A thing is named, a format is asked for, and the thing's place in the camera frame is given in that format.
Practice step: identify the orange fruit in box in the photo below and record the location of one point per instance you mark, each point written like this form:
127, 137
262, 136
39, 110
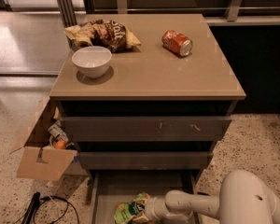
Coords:
61, 144

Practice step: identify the open cardboard box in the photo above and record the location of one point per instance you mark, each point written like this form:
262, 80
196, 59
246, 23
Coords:
40, 160

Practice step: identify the green rice chip bag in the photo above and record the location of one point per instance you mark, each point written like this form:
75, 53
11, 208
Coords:
134, 211

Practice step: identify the metal railing frame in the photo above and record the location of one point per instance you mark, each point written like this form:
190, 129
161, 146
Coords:
217, 12

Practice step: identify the black bar on floor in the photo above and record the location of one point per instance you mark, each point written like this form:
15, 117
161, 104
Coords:
34, 203

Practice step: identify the grey drawer cabinet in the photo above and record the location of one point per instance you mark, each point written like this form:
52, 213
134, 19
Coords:
152, 81

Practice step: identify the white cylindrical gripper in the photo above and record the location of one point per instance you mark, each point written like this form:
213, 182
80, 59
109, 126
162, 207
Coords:
153, 209

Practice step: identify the orange soda can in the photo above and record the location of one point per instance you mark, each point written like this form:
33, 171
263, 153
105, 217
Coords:
177, 43

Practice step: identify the open bottom grey drawer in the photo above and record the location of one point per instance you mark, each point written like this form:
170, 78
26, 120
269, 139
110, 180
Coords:
113, 187

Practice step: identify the white ceramic bowl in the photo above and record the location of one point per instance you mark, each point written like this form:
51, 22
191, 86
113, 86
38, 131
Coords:
92, 61

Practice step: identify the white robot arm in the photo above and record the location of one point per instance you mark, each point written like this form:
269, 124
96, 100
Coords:
243, 199

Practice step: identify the top grey drawer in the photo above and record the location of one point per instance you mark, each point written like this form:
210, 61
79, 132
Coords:
145, 129

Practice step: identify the middle grey drawer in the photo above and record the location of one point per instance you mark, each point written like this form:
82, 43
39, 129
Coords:
144, 160

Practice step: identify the white packet in box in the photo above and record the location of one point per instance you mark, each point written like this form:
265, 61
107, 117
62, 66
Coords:
57, 132

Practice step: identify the brown crumpled chip bag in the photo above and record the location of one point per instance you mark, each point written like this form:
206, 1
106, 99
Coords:
104, 33

